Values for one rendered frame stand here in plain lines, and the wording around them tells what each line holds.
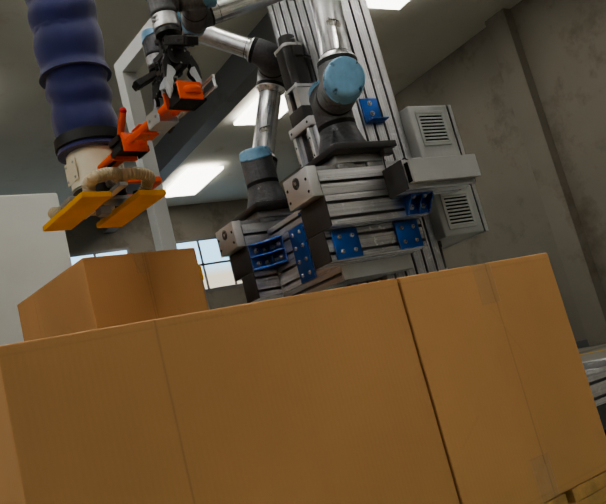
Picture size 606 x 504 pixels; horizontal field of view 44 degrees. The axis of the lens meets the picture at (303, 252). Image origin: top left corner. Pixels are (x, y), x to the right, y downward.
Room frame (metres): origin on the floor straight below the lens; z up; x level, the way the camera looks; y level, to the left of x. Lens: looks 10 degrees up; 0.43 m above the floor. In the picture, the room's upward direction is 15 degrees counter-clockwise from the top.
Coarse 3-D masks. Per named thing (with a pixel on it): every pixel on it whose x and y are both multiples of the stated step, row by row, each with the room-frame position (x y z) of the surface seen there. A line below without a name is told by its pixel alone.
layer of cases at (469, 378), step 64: (192, 320) 0.91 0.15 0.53; (256, 320) 0.97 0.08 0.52; (320, 320) 1.03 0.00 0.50; (384, 320) 1.11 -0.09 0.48; (448, 320) 1.19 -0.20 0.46; (512, 320) 1.29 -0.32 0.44; (0, 384) 0.77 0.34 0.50; (64, 384) 0.81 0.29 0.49; (128, 384) 0.85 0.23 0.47; (192, 384) 0.90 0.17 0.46; (256, 384) 0.96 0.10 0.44; (320, 384) 1.02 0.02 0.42; (384, 384) 1.09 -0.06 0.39; (448, 384) 1.17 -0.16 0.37; (512, 384) 1.26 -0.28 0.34; (576, 384) 1.36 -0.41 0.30; (0, 448) 0.81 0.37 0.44; (64, 448) 0.80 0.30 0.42; (128, 448) 0.84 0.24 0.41; (192, 448) 0.89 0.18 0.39; (256, 448) 0.94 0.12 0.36; (320, 448) 1.00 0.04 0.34; (384, 448) 1.07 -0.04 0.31; (448, 448) 1.14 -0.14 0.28; (512, 448) 1.23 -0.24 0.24; (576, 448) 1.33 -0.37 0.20
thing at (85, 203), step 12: (84, 192) 2.13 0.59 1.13; (96, 192) 2.16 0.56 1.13; (108, 192) 2.18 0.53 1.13; (72, 204) 2.18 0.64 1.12; (84, 204) 2.20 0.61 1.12; (96, 204) 2.23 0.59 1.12; (60, 216) 2.26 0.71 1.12; (72, 216) 2.29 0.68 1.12; (84, 216) 2.32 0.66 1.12; (48, 228) 2.35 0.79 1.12; (60, 228) 2.39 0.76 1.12; (72, 228) 2.42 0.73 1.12
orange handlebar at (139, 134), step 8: (184, 88) 1.84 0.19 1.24; (192, 88) 1.85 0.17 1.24; (200, 88) 1.86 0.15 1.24; (160, 112) 1.95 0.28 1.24; (176, 112) 1.97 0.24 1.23; (136, 128) 2.06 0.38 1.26; (144, 128) 2.02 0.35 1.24; (136, 136) 2.06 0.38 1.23; (144, 136) 2.07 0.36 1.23; (152, 136) 2.08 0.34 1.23; (104, 160) 2.23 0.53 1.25; (112, 160) 2.21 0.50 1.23
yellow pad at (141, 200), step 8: (136, 192) 2.26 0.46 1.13; (144, 192) 2.26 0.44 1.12; (152, 192) 2.28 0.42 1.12; (160, 192) 2.30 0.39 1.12; (128, 200) 2.31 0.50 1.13; (136, 200) 2.29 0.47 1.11; (144, 200) 2.31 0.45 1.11; (152, 200) 2.34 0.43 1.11; (120, 208) 2.35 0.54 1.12; (128, 208) 2.36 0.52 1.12; (136, 208) 2.38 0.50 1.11; (144, 208) 2.41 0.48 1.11; (112, 216) 2.41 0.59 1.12; (120, 216) 2.43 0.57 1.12; (128, 216) 2.45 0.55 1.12; (96, 224) 2.50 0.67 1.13; (104, 224) 2.48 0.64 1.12; (112, 224) 2.50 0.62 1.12; (120, 224) 2.53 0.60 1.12
